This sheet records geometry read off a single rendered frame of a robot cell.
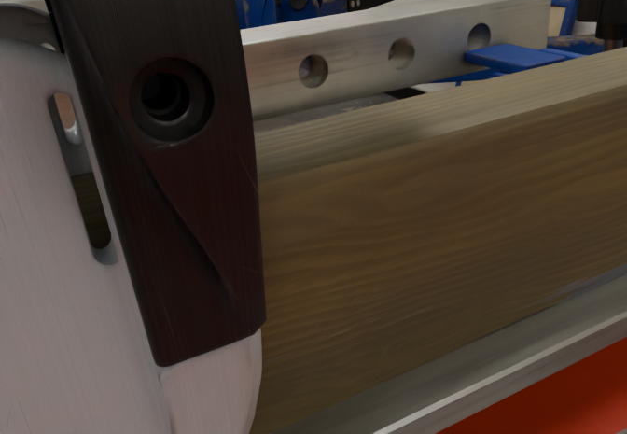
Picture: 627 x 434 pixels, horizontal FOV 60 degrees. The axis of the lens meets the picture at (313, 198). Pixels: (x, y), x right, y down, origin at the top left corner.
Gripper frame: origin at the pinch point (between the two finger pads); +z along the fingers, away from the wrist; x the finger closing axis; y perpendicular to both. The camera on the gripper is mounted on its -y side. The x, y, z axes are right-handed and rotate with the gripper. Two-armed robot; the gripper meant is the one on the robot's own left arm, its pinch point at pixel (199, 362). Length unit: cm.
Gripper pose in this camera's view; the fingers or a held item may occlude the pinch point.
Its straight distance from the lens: 13.7
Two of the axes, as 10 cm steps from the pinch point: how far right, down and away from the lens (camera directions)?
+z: 0.8, 8.9, 4.5
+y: -9.0, 2.6, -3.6
